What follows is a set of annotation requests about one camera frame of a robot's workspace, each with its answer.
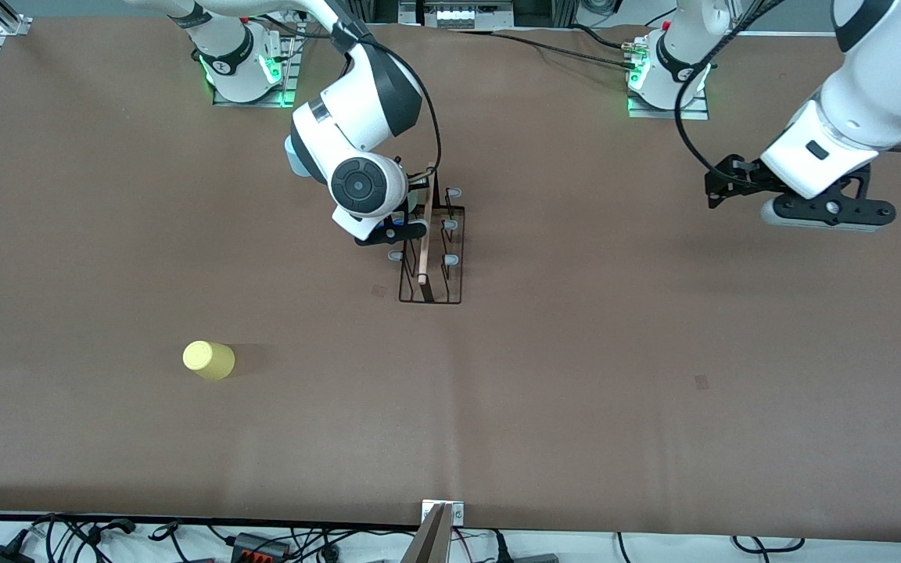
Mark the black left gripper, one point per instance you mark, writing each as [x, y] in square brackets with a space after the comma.
[741, 181]

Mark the yellow plastic cup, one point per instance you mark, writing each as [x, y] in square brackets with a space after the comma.
[208, 360]

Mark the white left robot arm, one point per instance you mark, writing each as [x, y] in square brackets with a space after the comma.
[888, 70]

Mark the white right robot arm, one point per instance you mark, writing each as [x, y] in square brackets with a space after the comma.
[341, 117]

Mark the light blue plastic cup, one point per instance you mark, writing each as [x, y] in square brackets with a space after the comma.
[289, 156]

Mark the brown paper table cover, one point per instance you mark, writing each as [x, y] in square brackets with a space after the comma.
[576, 430]

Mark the white electronic device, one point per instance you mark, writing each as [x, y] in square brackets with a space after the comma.
[458, 14]

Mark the grey flat box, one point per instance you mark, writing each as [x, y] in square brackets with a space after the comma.
[533, 558]

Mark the black orange power strip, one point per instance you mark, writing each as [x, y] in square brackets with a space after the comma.
[259, 547]

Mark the black power adapter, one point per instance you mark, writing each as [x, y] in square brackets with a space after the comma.
[5, 555]

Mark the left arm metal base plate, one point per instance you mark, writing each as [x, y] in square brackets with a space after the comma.
[669, 114]

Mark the silver metal bracket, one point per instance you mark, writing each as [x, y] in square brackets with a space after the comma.
[458, 512]

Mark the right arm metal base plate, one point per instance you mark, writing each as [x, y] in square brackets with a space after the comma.
[291, 78]

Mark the grey brown camera pole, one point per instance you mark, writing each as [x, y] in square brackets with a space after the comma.
[428, 547]

